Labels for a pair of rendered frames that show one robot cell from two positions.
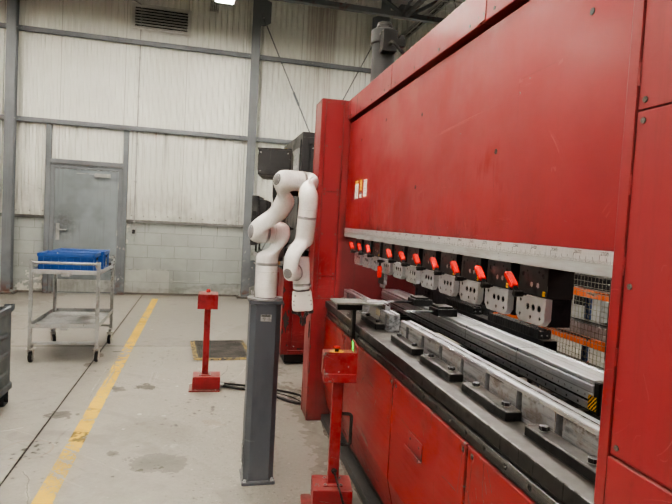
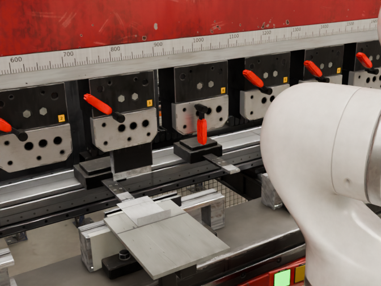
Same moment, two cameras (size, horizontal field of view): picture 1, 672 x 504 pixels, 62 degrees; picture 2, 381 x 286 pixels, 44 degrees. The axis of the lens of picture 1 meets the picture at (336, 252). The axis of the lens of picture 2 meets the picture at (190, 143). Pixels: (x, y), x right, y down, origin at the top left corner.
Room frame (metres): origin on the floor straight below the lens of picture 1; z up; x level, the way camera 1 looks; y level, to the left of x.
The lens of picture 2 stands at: (3.33, 0.76, 1.54)
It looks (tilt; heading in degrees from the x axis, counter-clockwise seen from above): 20 degrees down; 252
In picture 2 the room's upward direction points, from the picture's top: 1 degrees counter-clockwise
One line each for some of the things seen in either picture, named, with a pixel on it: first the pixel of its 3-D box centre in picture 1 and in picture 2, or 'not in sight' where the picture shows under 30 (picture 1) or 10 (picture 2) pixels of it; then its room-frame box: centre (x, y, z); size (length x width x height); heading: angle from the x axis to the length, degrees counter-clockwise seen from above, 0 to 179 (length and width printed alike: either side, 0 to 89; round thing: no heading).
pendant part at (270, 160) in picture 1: (274, 207); not in sight; (4.27, 0.49, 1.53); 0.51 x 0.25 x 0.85; 3
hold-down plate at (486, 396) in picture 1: (489, 400); not in sight; (1.76, -0.52, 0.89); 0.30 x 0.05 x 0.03; 12
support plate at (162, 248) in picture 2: (356, 301); (163, 234); (3.11, -0.13, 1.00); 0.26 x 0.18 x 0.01; 102
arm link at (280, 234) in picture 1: (273, 243); (338, 188); (3.02, 0.34, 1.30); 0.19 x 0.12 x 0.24; 123
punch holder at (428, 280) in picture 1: (436, 269); (360, 66); (2.39, -0.44, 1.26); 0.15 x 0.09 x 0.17; 12
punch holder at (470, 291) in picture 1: (479, 279); not in sight; (2.00, -0.52, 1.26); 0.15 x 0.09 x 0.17; 12
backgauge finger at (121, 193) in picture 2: (407, 300); (109, 180); (3.18, -0.43, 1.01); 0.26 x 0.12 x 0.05; 102
